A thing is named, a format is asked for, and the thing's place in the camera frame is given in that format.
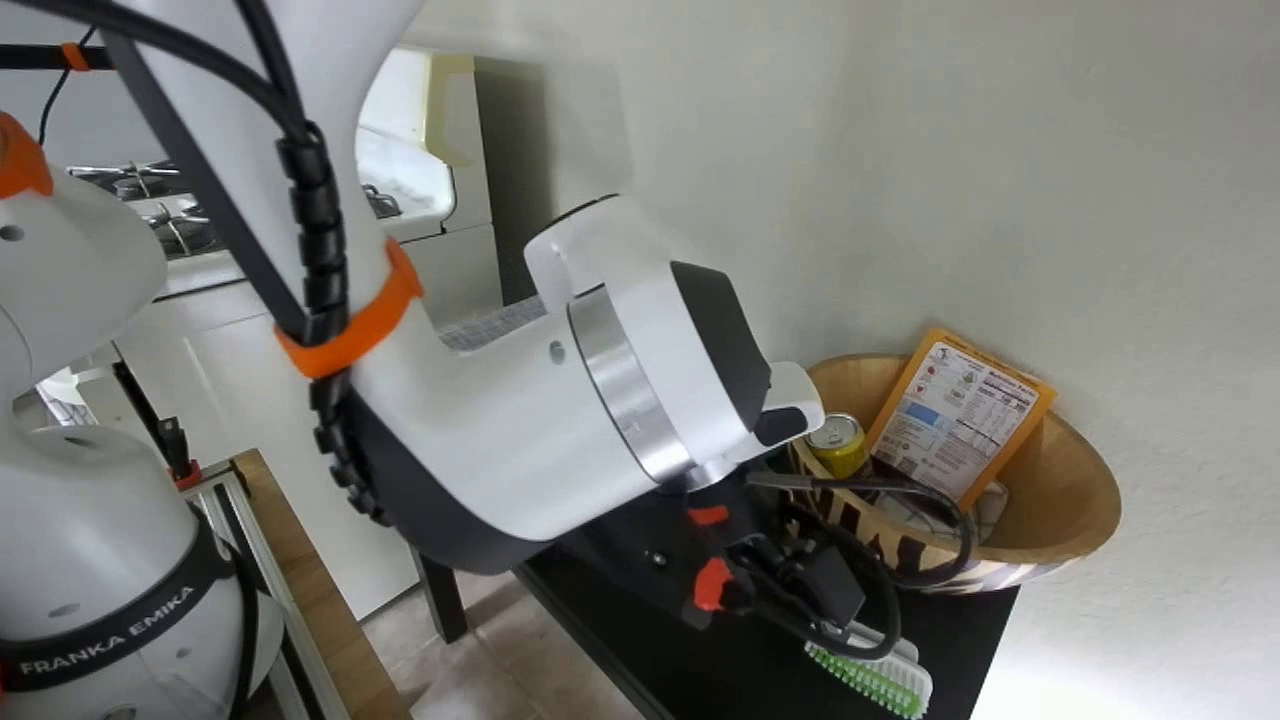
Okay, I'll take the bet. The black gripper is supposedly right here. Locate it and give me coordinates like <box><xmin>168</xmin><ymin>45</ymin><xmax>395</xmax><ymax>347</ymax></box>
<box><xmin>581</xmin><ymin>472</ymin><xmax>911</xmax><ymax>664</ymax></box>

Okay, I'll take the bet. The white brush with green bristles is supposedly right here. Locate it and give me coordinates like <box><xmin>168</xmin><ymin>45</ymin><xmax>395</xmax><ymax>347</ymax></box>
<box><xmin>796</xmin><ymin>631</ymin><xmax>939</xmax><ymax>720</ymax></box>

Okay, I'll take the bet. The brown bowl with zebra pattern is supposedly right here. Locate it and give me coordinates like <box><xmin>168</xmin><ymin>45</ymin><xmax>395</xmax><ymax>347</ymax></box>
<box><xmin>779</xmin><ymin>347</ymin><xmax>1127</xmax><ymax>600</ymax></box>

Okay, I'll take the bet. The black table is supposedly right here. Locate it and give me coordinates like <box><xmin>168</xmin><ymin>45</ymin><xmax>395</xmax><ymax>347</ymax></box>
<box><xmin>415</xmin><ymin>524</ymin><xmax>1024</xmax><ymax>720</ymax></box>

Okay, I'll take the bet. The yellow drink can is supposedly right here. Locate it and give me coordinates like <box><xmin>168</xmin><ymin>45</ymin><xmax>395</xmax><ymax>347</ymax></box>
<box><xmin>808</xmin><ymin>409</ymin><xmax>877</xmax><ymax>484</ymax></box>

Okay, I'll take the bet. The orange food packet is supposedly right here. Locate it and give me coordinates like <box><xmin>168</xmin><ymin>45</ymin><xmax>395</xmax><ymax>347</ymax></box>
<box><xmin>863</xmin><ymin>324</ymin><xmax>1061</xmax><ymax>513</ymax></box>

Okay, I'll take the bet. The wooden bench edge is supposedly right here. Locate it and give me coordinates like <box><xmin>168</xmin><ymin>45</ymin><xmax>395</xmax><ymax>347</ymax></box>
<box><xmin>227</xmin><ymin>449</ymin><xmax>412</xmax><ymax>720</ymax></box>

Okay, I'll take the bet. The orange cable strap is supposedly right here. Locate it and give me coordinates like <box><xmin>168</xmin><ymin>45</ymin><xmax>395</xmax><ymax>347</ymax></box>
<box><xmin>271</xmin><ymin>238</ymin><xmax>429</xmax><ymax>386</ymax></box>

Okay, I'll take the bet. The black ribbed cable conduit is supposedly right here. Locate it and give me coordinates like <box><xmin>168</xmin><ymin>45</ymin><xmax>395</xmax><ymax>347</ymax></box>
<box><xmin>232</xmin><ymin>0</ymin><xmax>391</xmax><ymax>528</ymax></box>

